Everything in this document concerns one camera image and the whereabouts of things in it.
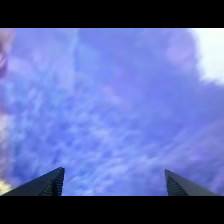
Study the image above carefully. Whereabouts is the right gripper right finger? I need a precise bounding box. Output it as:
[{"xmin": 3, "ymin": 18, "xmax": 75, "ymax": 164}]
[{"xmin": 164, "ymin": 168, "xmax": 218, "ymax": 197}]

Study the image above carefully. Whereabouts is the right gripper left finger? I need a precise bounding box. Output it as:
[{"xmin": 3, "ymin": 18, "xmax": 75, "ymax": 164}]
[{"xmin": 2, "ymin": 166, "xmax": 66, "ymax": 197}]

